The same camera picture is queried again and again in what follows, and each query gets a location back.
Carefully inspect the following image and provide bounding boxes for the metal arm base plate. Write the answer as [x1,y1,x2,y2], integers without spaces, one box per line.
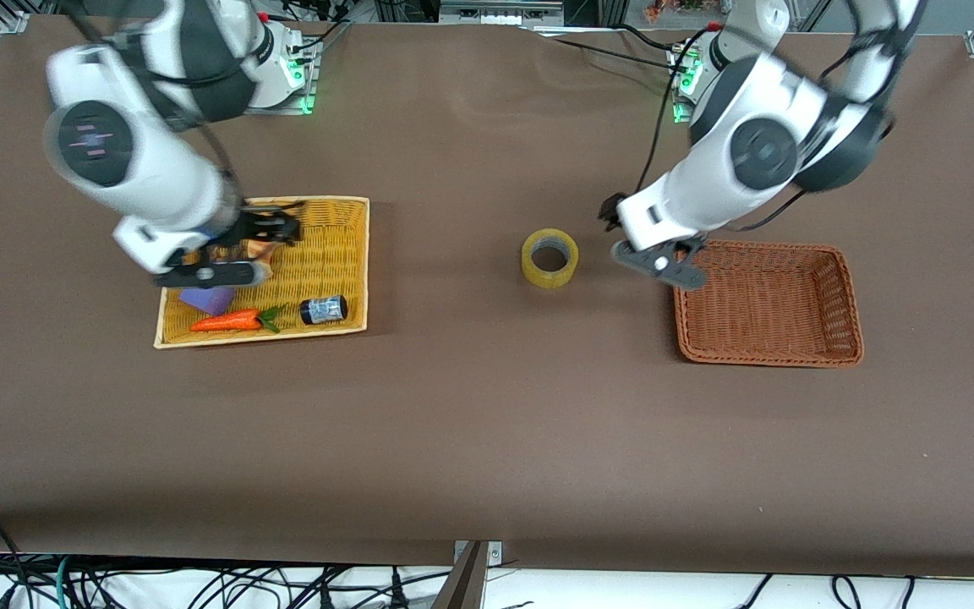
[271,38,319,116]
[669,47,705,126]

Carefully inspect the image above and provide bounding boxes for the orange toy carrot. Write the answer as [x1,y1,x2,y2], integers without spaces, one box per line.
[189,304,287,335]

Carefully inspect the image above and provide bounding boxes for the clear yellowish tape roll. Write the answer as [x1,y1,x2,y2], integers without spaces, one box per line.
[522,228,579,291]

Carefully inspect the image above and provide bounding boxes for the small black can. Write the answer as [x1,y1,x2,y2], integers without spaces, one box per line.
[299,294,348,326]

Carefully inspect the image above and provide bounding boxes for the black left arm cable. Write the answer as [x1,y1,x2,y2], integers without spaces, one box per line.
[635,30,712,200]

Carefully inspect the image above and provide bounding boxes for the black cable on table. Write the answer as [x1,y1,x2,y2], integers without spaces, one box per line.
[618,22,682,53]
[548,36,687,70]

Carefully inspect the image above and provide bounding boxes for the black base cable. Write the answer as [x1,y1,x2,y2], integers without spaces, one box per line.
[284,17,353,53]

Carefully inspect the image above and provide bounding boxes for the yellow wicker basket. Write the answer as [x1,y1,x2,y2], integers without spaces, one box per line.
[154,196,371,349]

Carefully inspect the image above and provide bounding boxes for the purple foam block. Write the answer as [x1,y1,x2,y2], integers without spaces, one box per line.
[180,286,236,316]

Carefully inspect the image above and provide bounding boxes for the brown wicker basket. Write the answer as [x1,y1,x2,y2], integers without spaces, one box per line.
[673,239,865,370]

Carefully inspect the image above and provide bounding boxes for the metal table edge bracket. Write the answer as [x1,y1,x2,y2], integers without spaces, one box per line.
[453,540,504,566]

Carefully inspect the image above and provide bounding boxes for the colourful background objects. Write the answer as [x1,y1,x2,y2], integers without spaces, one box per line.
[643,0,708,22]

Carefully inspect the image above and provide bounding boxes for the grey equipment box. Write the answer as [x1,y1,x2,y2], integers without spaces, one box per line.
[439,0,566,26]

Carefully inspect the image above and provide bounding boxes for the dark brown post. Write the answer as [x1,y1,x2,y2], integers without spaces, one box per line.
[430,541,490,609]

